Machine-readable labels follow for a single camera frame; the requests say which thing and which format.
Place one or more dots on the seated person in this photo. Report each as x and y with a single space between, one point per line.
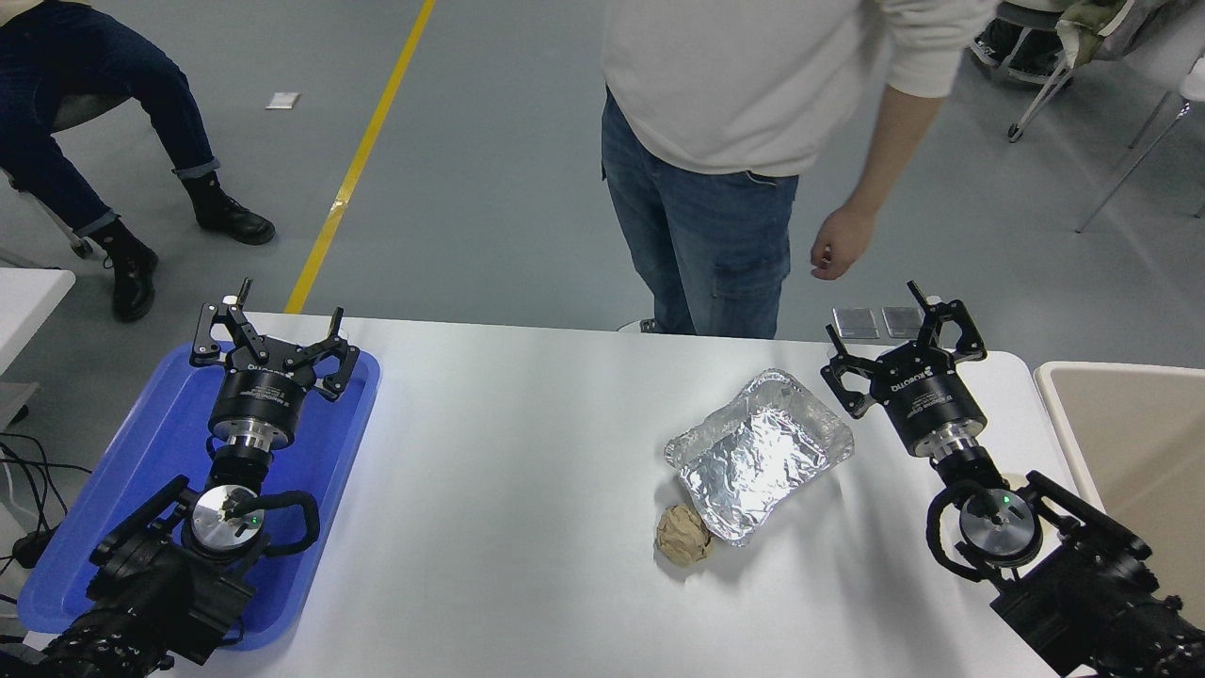
56 94

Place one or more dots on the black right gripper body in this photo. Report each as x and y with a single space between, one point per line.
932 395

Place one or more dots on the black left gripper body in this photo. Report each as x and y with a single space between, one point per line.
256 395

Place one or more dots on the metal floor plate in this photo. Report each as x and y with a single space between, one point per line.
855 323
902 320

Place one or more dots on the person on wheeled chair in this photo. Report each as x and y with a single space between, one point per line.
1026 56

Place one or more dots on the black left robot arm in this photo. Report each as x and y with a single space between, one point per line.
141 584

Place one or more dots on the large pale bin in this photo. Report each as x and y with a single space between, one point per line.
1139 443

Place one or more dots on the blue plastic tray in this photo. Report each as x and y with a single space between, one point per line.
151 443

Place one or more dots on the white chair with grey legs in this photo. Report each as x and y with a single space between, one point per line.
1130 169
1163 38

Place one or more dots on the white side table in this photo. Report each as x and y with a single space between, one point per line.
28 301

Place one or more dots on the white wheeled chair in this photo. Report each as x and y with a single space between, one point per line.
1021 14

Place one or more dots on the standing person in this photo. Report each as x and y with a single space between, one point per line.
734 113

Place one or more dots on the standing person's left hand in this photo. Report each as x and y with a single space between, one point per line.
843 240

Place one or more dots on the crumpled tan paper ball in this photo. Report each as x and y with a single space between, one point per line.
683 537

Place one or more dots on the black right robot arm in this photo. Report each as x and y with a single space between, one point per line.
1083 584

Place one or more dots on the crumpled foil tray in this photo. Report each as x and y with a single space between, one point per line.
753 461

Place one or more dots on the olive jacket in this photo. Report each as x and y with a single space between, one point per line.
1092 28

